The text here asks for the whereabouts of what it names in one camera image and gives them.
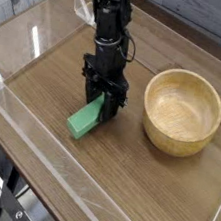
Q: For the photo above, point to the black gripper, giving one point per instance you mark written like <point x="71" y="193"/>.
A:
<point x="104" y="73"/>

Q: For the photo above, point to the green rectangular block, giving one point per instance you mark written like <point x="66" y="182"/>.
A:
<point x="86" y="118"/>

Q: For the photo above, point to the brown wooden bowl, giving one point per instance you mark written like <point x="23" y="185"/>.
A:
<point x="182" y="112"/>

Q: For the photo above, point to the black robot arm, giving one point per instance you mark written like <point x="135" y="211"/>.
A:
<point x="112" y="18"/>

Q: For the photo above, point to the black table leg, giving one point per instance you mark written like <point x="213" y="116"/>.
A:
<point x="13" y="180"/>

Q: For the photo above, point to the clear acrylic corner bracket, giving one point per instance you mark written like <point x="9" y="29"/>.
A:
<point x="84" y="9"/>

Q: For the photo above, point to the clear acrylic tray wall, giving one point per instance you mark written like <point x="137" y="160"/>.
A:
<point x="78" y="180"/>

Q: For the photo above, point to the black metal bracket with screw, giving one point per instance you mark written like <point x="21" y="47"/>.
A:
<point x="11" y="210"/>

